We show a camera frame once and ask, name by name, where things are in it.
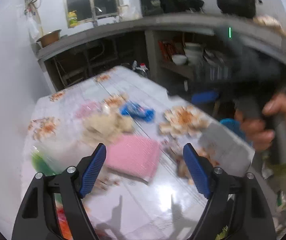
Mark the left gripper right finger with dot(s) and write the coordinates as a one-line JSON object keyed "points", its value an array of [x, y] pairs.
{"points": [[234, 203]]}

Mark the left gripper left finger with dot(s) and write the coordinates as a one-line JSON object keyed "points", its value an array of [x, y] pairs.
{"points": [[37, 217]]}

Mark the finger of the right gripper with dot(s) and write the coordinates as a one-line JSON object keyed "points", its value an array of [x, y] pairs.
{"points": [[204, 97]]}

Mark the blue wrapper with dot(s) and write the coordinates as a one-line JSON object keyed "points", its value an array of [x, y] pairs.
{"points": [[136, 111]]}

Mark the white yellow medicine box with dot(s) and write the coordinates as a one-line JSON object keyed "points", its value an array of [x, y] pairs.
{"points": [[225, 149]]}

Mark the blue trash basket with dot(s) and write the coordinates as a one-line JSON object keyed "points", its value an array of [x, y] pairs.
{"points": [[234, 126]]}

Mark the concrete kitchen counter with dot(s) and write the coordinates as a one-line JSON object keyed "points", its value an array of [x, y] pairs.
{"points": [[253, 35]]}

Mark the right hand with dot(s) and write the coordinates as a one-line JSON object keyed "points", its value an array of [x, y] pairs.
{"points": [[255, 129]]}

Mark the stacked white bowls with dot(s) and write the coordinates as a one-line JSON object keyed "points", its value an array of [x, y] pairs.
{"points": [[192, 54]]}

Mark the green plastic jar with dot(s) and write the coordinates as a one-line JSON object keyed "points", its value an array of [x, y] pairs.
{"points": [[41, 161]]}

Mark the cooking oil bottle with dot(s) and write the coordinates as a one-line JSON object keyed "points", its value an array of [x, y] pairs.
{"points": [[140, 68]]}

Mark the black wok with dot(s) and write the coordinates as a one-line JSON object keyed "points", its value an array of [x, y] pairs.
{"points": [[172, 6]]}

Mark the pink cloth pad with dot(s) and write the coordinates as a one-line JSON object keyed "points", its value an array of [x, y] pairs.
{"points": [[134, 155]]}

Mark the floral plastic tablecloth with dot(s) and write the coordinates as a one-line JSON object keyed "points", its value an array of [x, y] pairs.
{"points": [[138, 194]]}

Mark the yellow bottle on sill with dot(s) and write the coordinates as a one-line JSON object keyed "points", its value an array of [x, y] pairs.
{"points": [[72, 19]]}

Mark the brown metal basin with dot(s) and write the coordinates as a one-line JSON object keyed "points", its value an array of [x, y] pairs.
{"points": [[49, 38]]}

